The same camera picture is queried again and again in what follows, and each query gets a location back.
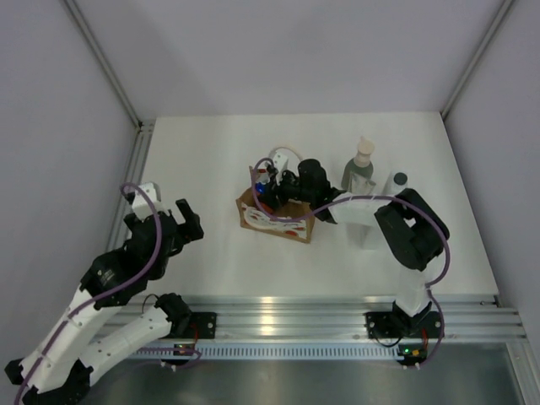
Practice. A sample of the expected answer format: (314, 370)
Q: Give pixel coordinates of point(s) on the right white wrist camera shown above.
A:
(280, 161)

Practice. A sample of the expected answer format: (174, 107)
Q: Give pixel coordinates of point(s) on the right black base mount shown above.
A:
(381, 325)

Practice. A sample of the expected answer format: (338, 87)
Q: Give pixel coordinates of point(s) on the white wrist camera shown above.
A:
(147, 201)
(280, 161)

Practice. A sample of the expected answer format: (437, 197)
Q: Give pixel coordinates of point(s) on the left aluminium frame post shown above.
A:
(76, 14)

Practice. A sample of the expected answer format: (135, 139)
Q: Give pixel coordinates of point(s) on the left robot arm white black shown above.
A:
(71, 360)

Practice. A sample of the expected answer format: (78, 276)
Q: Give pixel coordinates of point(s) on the right aluminium frame post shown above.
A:
(486, 40)

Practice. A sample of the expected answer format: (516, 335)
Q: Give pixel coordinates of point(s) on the aluminium frame post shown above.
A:
(76, 14)
(486, 40)

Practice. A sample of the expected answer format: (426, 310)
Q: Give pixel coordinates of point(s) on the aluminium mounting rail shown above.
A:
(342, 319)

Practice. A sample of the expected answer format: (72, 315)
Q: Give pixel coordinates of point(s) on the white slotted cable duct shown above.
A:
(276, 351)

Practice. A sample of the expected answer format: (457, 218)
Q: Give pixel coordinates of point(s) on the burlap watermelon canvas bag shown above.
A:
(281, 222)

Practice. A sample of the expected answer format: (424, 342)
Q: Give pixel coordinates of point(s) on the silver refill pouch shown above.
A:
(360, 185)

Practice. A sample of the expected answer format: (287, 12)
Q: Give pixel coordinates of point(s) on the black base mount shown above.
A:
(202, 325)
(381, 325)

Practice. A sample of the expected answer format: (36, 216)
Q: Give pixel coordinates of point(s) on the grey pump bottle beige cap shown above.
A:
(360, 167)

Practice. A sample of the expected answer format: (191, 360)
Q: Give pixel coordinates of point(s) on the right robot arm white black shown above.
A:
(413, 232)

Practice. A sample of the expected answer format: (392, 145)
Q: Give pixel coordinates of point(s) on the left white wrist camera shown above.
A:
(147, 201)

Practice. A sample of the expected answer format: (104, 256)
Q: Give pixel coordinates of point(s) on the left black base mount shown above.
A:
(202, 325)

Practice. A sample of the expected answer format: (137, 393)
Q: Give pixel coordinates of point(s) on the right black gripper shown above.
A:
(278, 188)

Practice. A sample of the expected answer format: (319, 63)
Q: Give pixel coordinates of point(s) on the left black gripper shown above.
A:
(191, 230)

